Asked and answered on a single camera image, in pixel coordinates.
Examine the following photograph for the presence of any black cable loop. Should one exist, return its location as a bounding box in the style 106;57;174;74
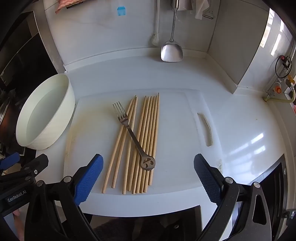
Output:
275;56;292;78

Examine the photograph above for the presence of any metal spatula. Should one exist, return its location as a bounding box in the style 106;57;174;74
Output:
161;0;184;62

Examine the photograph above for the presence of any grey gas valve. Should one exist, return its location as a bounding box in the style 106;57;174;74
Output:
266;80;296;99

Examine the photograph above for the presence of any metal fork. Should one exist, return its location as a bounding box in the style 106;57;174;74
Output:
113;101;156;171

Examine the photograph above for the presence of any metal peeler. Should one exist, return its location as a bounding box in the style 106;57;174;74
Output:
203;0;214;20

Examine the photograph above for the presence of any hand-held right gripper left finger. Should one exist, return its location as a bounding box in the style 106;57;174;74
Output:
24;153;104;241

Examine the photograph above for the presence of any white cloth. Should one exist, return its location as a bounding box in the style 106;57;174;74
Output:
191;0;210;20

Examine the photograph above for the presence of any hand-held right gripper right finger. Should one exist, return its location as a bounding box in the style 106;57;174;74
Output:
194;153;272;241

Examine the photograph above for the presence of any pink striped cloth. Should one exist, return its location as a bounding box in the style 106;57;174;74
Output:
55;0;80;15

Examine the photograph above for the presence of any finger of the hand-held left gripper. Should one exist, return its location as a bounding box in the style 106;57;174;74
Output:
0;152;21;171
14;154;49;182

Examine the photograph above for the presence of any bunch of wooden chopsticks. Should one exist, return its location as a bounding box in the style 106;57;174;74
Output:
102;93;160;194

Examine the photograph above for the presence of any yellow hose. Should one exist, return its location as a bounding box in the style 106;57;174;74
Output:
263;89;296;104

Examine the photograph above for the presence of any white plastic cutting board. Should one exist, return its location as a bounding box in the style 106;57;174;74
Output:
63;89;223;216

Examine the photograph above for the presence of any white plastic bowl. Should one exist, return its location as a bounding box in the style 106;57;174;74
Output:
16;73;76;150

